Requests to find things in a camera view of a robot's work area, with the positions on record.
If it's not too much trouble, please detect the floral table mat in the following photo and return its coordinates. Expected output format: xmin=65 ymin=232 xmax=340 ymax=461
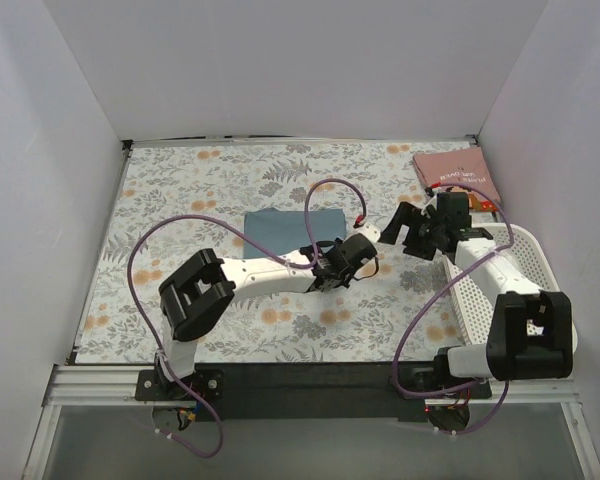
xmin=75 ymin=141 xmax=462 ymax=364

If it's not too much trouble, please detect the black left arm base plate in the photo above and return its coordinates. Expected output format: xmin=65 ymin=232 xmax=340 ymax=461
xmin=134 ymin=367 xmax=224 ymax=405

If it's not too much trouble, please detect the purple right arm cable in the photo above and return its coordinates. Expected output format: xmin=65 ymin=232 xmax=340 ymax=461
xmin=392 ymin=182 xmax=516 ymax=435

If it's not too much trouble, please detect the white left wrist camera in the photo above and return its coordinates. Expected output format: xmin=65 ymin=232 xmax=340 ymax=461
xmin=352 ymin=218 xmax=381 ymax=243

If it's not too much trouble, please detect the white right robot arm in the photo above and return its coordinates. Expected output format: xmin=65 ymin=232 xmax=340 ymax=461
xmin=379 ymin=192 xmax=574 ymax=398

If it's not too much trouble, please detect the folded pink t shirt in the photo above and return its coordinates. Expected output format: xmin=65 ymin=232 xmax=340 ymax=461
xmin=413 ymin=147 xmax=500 ymax=212

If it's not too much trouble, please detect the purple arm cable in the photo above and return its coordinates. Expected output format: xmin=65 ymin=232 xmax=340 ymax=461
xmin=392 ymin=182 xmax=516 ymax=435
xmin=127 ymin=179 xmax=369 ymax=459

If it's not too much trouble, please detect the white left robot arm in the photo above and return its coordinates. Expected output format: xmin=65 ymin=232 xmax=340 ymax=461
xmin=156 ymin=225 xmax=381 ymax=400

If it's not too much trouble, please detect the blue t shirt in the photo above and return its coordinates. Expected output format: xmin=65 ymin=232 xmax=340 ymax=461
xmin=243 ymin=208 xmax=346 ymax=256

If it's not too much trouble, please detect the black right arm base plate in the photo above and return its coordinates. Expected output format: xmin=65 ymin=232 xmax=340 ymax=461
xmin=389 ymin=364 xmax=508 ymax=437

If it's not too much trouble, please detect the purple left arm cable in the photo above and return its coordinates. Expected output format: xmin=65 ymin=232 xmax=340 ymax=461
xmin=127 ymin=179 xmax=369 ymax=459

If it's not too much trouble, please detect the white perforated plastic basket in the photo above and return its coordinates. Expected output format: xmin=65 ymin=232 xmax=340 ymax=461
xmin=451 ymin=225 xmax=560 ymax=344

